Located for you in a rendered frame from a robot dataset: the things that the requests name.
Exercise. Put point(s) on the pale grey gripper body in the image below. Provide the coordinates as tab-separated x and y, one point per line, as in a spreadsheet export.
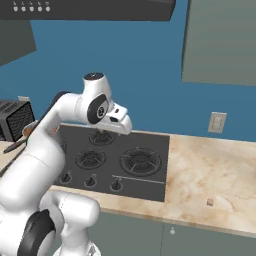
120	125

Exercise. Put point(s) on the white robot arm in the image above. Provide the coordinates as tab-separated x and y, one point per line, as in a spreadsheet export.
40	156

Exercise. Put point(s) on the small brown sugar cube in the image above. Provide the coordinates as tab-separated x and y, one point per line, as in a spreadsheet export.
210	202

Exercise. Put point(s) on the dark grey gas hob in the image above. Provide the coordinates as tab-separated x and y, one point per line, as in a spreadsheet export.
110	156

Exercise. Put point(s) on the black hob knob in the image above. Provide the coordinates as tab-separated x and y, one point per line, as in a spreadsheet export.
115	184
65	177
90	181

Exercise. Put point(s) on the black toaster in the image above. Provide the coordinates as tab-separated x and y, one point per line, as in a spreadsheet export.
15	118

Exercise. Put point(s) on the grey-green base cupboard door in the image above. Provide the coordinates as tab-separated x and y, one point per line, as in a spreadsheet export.
210	243
126	236

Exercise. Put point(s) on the dark grey range hood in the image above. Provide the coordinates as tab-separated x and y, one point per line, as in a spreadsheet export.
100	10

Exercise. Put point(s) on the round white cupboard knob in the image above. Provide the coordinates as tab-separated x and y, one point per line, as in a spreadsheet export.
172	230

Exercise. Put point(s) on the beige wall socket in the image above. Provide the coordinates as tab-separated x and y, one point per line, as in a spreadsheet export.
217	122

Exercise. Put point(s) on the white wall socket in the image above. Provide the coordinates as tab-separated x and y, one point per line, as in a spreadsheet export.
24	98

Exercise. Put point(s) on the grey-green wall cupboard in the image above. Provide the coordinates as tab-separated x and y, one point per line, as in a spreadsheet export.
220	40

